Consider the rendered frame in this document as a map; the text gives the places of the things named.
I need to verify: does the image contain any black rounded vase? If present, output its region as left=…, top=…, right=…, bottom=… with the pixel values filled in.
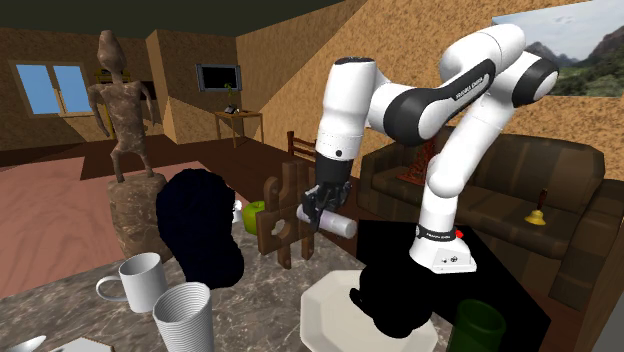
left=155, top=168, right=245, bottom=290

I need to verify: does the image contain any wooden chair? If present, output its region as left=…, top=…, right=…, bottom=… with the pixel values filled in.
left=285, top=129, right=319, bottom=164

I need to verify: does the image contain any green apple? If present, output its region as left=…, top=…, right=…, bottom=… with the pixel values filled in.
left=241, top=200, right=267, bottom=237

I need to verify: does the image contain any black robot stand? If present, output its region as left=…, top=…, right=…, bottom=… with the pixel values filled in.
left=355, top=218, right=553, bottom=352

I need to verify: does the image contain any black wall screen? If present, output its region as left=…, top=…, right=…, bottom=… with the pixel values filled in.
left=195, top=63, right=243, bottom=93

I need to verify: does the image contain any black round object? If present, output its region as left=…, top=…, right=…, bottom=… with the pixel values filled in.
left=348, top=265, right=436, bottom=339

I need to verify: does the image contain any brown stone figure statue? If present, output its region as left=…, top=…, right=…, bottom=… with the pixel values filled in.
left=87, top=30, right=173, bottom=262

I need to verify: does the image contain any brown sofa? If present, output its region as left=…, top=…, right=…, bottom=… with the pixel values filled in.
left=359, top=130, right=624, bottom=313

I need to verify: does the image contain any blue window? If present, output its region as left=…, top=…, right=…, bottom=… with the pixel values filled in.
left=8, top=59, right=95, bottom=119

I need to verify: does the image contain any golden hand bell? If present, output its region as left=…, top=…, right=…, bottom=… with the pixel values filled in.
left=523, top=188, right=549, bottom=227

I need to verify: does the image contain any landscape window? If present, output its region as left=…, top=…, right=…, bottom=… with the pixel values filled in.
left=491, top=0, right=624, bottom=98

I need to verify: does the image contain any white mug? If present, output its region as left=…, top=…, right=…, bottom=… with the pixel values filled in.
left=95, top=251, right=170, bottom=314

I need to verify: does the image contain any white flat object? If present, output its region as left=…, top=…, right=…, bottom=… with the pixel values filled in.
left=48, top=336, right=116, bottom=352

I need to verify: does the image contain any dark green cup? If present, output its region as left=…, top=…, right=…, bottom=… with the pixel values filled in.
left=445, top=298, right=508, bottom=352

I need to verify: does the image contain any brown wooden rack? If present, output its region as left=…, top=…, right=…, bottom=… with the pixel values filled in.
left=255, top=160, right=319, bottom=271

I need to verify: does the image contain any wooden side table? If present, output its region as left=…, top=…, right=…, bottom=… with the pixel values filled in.
left=213, top=103, right=265, bottom=149

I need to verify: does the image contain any white ribbed cup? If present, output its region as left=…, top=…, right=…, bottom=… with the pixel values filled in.
left=151, top=281, right=216, bottom=352

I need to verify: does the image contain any white cylinder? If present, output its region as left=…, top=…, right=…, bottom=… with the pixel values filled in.
left=296, top=204, right=359, bottom=240

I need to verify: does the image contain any white octagonal plate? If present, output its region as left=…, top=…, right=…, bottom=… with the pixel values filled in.
left=299, top=269, right=440, bottom=352

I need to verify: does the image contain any red patterned cushion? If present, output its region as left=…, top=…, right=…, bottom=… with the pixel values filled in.
left=395, top=138, right=438, bottom=187

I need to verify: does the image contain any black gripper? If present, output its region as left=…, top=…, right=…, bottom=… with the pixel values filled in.
left=301, top=151, right=354, bottom=232

